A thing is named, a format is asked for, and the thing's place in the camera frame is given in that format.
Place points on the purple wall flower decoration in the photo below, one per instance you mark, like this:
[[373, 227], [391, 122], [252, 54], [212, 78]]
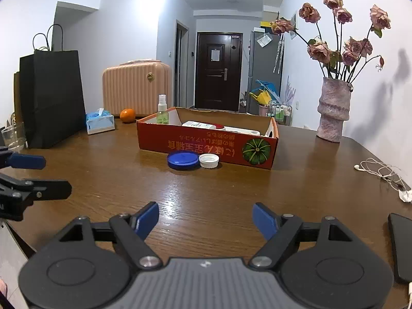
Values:
[[289, 91]]

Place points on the blue tissue pack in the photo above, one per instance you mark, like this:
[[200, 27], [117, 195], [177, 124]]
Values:
[[100, 123]]

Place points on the pink bucket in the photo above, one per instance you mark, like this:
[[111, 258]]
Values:
[[263, 110]]

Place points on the paper notice on door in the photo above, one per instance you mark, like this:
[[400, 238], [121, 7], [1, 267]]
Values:
[[215, 54]]

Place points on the white ribbed lid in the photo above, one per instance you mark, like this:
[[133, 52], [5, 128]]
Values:
[[209, 161]]

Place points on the paper sheet on refrigerator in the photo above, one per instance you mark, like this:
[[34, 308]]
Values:
[[264, 40]]

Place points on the green spray bottle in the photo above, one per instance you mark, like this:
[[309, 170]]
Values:
[[162, 112]]

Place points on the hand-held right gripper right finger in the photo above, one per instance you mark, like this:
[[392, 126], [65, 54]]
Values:
[[265, 220]]

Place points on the yellow and black box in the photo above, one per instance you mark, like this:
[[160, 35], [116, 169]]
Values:
[[266, 26]]

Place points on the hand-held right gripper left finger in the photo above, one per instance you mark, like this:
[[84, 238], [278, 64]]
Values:
[[146, 219]]

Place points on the black paper bag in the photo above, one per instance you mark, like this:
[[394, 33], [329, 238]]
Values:
[[53, 103]]

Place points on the blue clothes hangers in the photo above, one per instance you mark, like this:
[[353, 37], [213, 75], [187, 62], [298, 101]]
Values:
[[267, 87]]

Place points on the orange fruit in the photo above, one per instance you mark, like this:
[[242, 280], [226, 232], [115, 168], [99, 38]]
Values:
[[127, 116]]

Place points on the dried pink roses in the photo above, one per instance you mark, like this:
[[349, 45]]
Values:
[[322, 51]]

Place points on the clear drinking glass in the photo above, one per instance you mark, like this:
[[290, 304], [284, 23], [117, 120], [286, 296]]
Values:
[[13, 138]]

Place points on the grey side door frame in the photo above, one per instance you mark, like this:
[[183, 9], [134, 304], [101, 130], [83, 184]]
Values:
[[182, 64]]

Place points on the blue round lid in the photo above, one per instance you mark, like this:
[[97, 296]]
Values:
[[182, 160]]

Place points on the pink ribbed suitcase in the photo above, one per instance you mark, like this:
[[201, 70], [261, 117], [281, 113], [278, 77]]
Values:
[[135, 87]]

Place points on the black smartphone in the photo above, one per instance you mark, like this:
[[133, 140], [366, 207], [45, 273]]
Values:
[[401, 247]]

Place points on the grey refrigerator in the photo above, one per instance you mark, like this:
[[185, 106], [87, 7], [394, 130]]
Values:
[[262, 67]]

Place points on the orange cardboard box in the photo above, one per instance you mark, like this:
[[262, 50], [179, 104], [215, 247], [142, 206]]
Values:
[[206, 148]]

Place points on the red and white lint brush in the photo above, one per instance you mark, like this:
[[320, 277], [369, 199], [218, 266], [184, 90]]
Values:
[[236, 130]]

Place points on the yellow watering can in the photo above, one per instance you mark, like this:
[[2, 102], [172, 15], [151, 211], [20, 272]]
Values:
[[260, 98]]

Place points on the dark brown entrance door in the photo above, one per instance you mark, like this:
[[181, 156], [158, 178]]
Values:
[[219, 77]]

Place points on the pink ceramic vase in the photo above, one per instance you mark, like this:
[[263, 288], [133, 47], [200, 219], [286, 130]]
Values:
[[333, 112]]

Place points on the wall electrical panel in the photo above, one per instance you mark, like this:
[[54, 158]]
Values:
[[293, 25]]

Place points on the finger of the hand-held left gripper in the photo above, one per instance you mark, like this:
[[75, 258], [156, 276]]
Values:
[[27, 161], [48, 189]]

